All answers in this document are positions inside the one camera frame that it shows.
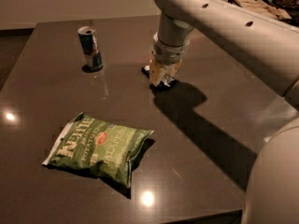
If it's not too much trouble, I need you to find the black wire basket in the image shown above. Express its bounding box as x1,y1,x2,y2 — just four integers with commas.
228,0,298,26

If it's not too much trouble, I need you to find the white napkin stack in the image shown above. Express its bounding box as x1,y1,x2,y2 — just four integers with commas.
232,0,292,21

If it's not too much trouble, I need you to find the blue silver drink can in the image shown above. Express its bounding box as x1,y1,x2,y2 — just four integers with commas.
78,26,104,72

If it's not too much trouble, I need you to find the green jalapeno chips bag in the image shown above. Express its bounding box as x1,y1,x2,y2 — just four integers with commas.
43,113,153,189

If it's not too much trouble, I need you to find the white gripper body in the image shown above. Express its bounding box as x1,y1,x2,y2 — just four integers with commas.
151,34,190,65

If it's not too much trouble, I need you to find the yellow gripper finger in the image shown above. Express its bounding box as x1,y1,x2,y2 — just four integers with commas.
149,59,166,87
166,60,182,82

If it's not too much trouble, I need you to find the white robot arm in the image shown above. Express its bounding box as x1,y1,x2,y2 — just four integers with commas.
153,0,299,224

